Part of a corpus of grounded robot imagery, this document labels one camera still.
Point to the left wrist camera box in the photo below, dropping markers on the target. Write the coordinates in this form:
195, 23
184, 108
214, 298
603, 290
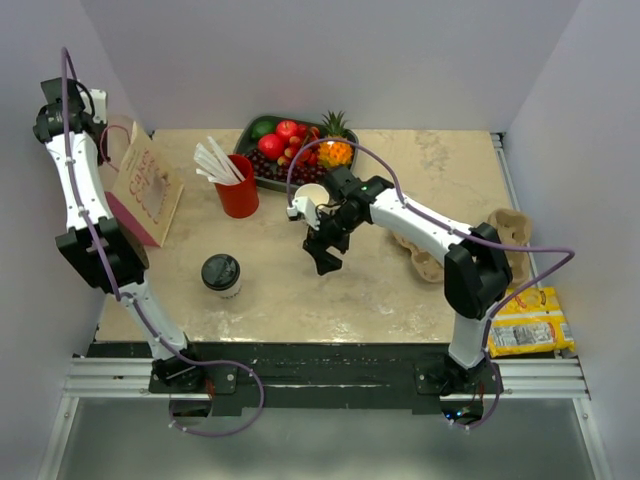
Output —
96, 105

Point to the green lime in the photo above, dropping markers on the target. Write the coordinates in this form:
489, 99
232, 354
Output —
262, 128

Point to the yellow snack bag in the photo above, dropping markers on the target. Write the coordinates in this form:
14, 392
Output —
532, 322

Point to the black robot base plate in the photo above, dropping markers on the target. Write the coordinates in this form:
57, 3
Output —
234, 384

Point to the orange plastic pineapple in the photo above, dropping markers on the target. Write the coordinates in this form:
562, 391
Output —
333, 153

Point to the paper bag pink handles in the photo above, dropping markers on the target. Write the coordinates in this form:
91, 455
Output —
141, 186

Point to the brown cardboard cup carrier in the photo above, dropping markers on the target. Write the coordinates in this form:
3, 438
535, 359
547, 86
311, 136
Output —
514, 229

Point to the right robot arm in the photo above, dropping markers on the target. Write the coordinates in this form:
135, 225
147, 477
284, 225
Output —
476, 270

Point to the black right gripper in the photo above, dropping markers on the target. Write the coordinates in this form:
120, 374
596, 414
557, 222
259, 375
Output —
318, 243

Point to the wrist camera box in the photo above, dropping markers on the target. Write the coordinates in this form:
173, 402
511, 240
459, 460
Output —
96, 105
303, 208

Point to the aluminium frame rail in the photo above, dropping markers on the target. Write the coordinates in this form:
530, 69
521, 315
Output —
109, 378

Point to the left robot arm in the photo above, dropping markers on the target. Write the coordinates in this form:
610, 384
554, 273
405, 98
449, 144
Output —
97, 245

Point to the red plastic cup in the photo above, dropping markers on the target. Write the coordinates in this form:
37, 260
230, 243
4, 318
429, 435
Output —
240, 200

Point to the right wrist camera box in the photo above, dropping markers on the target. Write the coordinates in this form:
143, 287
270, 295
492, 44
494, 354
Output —
303, 208

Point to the dark red grape bunch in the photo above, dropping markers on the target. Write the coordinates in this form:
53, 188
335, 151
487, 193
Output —
303, 173

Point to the red apple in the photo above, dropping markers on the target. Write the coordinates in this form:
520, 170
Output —
286, 129
271, 146

